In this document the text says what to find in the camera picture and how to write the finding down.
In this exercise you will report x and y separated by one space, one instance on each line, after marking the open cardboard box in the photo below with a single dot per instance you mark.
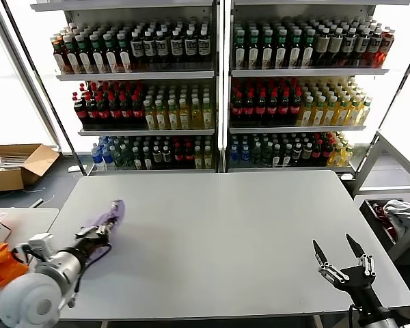
6 179

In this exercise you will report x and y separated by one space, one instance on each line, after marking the dark slanted pole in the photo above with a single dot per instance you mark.
40 78

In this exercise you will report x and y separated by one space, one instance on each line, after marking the yellow juice bottle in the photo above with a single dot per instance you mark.
331 116
319 116
347 157
207 118
335 157
161 119
355 114
343 114
184 119
150 119
197 119
365 114
306 116
173 119

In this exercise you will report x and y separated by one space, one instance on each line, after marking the cola bottle red cap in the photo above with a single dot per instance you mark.
316 152
327 150
272 111
249 111
102 114
238 111
295 110
260 111
80 114
126 114
284 111
115 114
189 155
178 155
138 114
91 114

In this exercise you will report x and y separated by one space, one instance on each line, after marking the purple t-shirt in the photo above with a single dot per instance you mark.
119 210

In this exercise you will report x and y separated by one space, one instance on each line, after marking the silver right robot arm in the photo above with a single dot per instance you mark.
376 319

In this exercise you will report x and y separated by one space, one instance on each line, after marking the red drink bottle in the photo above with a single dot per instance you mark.
386 48

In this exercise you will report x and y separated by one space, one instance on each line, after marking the black plastic crate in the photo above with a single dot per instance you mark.
372 218

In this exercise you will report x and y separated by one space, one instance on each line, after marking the green tinted bottle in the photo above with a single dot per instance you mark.
128 159
119 159
266 153
256 153

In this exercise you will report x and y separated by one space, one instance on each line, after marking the dark bottle green neck label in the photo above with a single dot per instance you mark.
97 58
111 58
307 53
267 53
281 53
124 58
71 58
253 53
295 53
240 53
84 58

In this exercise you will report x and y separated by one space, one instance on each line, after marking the small grey strip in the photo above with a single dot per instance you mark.
37 202

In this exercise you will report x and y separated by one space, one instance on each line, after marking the white packing material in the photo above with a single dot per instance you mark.
10 160

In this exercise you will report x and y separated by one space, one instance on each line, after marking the white crumpled garment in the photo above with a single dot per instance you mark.
399 213

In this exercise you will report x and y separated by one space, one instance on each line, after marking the small white oval object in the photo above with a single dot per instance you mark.
345 177
75 168

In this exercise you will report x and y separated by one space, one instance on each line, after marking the small dark bottle white label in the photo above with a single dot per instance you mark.
167 155
297 152
307 152
157 155

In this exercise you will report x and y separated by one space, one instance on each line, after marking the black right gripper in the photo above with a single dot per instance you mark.
358 287

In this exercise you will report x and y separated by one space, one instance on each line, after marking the white metal shelf rack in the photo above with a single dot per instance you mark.
310 72
139 76

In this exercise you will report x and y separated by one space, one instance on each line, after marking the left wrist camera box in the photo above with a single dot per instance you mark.
41 242

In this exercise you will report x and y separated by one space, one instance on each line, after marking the red crumpled garment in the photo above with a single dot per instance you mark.
379 210

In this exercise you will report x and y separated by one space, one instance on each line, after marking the grey metal cart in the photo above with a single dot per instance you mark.
370 164

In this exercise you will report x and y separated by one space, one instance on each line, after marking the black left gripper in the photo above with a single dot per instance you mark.
92 247

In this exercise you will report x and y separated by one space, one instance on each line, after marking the dark bottle black white label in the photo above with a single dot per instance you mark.
374 46
191 46
150 48
137 48
363 44
177 46
162 48
349 48
204 46

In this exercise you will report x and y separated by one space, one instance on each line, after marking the dark bottle beige label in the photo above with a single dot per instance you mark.
323 46
335 46

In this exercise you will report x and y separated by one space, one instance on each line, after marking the blue water bottle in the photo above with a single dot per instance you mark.
245 153
96 159
108 158
234 153

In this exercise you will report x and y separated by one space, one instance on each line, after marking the reddish tea bottle white label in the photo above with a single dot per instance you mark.
59 58

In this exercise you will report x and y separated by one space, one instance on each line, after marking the yellow green drink bottle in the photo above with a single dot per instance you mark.
199 160
208 160

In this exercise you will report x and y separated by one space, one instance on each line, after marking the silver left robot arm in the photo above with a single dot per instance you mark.
37 297

